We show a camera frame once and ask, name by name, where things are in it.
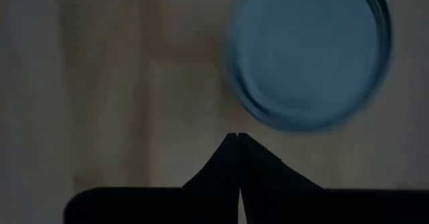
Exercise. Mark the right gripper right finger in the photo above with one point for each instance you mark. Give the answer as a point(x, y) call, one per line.
point(264, 170)

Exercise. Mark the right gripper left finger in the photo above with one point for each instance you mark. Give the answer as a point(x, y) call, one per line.
point(221, 170)

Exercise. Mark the green label silver top can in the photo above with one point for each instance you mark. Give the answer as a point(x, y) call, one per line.
point(308, 56)

